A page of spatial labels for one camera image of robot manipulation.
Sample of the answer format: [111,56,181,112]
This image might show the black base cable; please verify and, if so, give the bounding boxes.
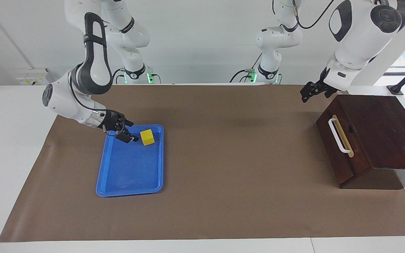
[112,68,127,85]
[229,53,263,84]

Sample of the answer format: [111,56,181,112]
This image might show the white drawer handle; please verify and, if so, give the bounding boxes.
[328,118,352,154]

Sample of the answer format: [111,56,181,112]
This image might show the dark brown wooden cabinet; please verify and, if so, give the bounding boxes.
[316,94,405,189]

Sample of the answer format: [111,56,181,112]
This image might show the brown table mat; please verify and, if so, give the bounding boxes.
[0,84,405,243]

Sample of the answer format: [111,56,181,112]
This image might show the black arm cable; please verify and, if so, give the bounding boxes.
[103,118,126,138]
[291,0,337,30]

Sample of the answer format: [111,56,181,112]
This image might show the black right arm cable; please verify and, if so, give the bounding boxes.
[103,118,126,138]

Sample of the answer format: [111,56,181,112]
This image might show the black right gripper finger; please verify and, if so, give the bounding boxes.
[115,130,140,144]
[116,111,135,128]

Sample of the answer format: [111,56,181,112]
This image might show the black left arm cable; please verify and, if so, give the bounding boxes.
[291,0,337,30]

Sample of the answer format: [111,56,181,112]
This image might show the wooden drawer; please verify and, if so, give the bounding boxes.
[316,105,372,189]

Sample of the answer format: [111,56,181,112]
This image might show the yellow cube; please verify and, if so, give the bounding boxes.
[140,129,156,146]

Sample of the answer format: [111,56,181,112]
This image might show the white wall socket box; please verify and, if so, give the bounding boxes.
[15,67,50,86]

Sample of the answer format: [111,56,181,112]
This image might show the blue plastic tray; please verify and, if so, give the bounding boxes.
[96,124,165,197]

